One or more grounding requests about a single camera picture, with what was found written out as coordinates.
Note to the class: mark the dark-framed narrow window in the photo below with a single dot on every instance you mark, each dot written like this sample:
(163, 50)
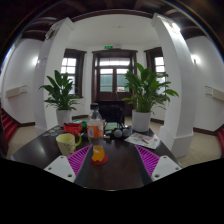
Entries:
(159, 65)

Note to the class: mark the dark-framed wide window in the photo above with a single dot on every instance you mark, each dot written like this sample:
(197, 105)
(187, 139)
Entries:
(68, 66)

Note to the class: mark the glowing wall lamp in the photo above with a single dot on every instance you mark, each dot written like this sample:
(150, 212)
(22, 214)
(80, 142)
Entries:
(195, 60)

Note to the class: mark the black office chair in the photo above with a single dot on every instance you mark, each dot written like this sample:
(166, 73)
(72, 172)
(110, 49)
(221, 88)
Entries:
(111, 111)

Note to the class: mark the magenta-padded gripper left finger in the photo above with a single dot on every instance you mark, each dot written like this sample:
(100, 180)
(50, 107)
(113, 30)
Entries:
(60, 166)

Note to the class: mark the green notebook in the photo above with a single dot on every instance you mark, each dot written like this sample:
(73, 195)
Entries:
(111, 126)

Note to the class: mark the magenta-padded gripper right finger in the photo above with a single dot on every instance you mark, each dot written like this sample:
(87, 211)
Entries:
(165, 166)

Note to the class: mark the large potted plant white pot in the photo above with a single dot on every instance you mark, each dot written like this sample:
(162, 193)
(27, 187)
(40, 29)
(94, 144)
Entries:
(146, 88)

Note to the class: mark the orange drink plastic bottle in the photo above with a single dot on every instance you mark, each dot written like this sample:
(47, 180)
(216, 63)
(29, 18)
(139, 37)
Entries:
(96, 131)

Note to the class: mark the silver-headed black microphone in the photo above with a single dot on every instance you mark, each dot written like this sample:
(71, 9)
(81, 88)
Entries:
(117, 133)
(125, 132)

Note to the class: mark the small potted plant white pot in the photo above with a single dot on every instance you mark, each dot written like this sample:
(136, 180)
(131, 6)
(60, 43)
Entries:
(60, 93)

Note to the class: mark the green exit sign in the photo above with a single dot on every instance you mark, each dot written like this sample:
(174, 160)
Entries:
(108, 47)

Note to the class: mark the red box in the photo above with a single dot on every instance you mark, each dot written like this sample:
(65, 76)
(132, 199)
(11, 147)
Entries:
(72, 128)

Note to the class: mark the red carpeted staircase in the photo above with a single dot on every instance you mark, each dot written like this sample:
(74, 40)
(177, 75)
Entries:
(221, 141)
(8, 125)

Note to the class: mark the white wall unit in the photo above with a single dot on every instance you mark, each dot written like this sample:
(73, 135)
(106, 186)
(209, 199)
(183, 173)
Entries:
(216, 94)
(16, 91)

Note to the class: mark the printed paper leaflet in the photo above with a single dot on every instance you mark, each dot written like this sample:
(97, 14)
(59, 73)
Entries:
(143, 140)

